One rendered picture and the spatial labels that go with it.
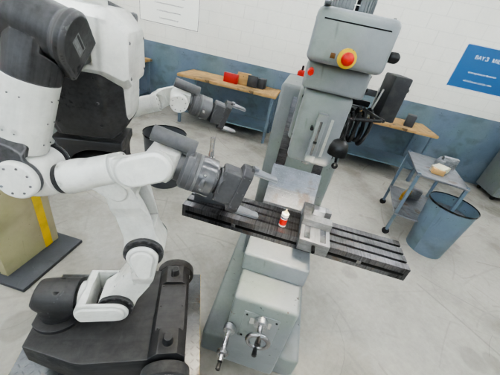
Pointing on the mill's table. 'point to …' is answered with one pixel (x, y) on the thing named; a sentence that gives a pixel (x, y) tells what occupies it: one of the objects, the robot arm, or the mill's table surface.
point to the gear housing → (336, 80)
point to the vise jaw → (317, 222)
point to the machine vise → (306, 235)
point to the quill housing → (303, 122)
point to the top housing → (353, 38)
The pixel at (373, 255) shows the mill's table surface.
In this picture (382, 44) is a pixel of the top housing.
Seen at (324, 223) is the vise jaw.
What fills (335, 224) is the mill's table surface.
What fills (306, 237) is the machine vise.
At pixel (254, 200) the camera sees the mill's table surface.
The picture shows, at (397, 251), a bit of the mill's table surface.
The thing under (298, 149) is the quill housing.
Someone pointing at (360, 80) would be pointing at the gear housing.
